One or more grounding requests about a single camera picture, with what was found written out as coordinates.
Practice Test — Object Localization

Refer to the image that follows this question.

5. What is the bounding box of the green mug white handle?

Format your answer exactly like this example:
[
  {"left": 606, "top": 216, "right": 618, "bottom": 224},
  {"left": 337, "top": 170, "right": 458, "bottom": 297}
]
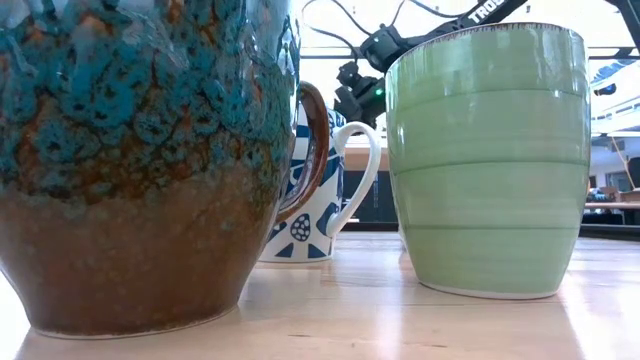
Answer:
[{"left": 384, "top": 22, "right": 592, "bottom": 301}]

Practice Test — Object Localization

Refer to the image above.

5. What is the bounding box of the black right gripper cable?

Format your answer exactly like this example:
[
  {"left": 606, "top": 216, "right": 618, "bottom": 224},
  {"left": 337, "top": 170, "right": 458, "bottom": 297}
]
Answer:
[{"left": 299, "top": 0, "right": 466, "bottom": 59}]

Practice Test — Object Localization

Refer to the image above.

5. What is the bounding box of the white blue patterned mug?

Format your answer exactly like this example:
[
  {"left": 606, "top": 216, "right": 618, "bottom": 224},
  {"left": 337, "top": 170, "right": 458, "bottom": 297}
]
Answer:
[{"left": 257, "top": 107, "right": 384, "bottom": 265}]

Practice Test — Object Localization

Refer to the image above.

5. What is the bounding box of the black overhead frame bar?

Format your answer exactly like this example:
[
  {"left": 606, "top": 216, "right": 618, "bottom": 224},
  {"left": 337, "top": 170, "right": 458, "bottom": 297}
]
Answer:
[{"left": 299, "top": 46, "right": 640, "bottom": 61}]

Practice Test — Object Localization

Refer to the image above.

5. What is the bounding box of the wooden background table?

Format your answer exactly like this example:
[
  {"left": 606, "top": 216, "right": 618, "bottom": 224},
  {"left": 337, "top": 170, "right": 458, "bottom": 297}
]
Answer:
[{"left": 583, "top": 200, "right": 640, "bottom": 211}]

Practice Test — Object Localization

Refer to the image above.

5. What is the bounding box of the yellow hanging cable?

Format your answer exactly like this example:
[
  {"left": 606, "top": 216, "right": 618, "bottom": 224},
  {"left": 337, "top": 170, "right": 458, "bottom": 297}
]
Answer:
[{"left": 612, "top": 137, "right": 635, "bottom": 177}]

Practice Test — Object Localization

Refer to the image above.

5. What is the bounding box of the teal brown glazed mug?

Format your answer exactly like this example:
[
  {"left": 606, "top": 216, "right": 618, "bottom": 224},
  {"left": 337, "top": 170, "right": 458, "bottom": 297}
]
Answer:
[{"left": 0, "top": 0, "right": 331, "bottom": 341}]

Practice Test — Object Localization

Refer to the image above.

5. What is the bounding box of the black aluminium rig frame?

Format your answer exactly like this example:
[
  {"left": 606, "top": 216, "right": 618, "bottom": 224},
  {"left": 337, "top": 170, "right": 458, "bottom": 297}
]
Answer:
[{"left": 344, "top": 222, "right": 640, "bottom": 242}]

